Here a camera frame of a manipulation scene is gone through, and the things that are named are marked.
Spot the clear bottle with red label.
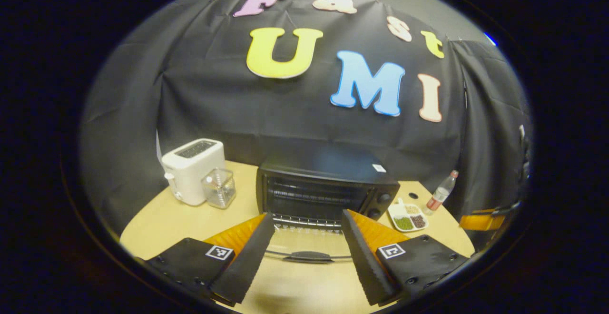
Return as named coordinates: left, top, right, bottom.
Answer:
left=425, top=170, right=460, bottom=216

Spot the white divided plate of beans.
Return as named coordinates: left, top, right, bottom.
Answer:
left=388, top=198, right=430, bottom=233

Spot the black backdrop cloth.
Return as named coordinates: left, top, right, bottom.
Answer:
left=79, top=0, right=532, bottom=254

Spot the white toaster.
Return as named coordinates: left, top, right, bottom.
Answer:
left=161, top=138, right=226, bottom=207

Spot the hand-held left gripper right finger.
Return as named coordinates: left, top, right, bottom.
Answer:
left=341, top=209, right=470, bottom=306

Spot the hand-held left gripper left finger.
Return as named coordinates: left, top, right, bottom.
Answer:
left=145, top=213, right=276, bottom=306

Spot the black electric oven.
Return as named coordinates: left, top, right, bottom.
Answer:
left=256, top=151, right=402, bottom=264

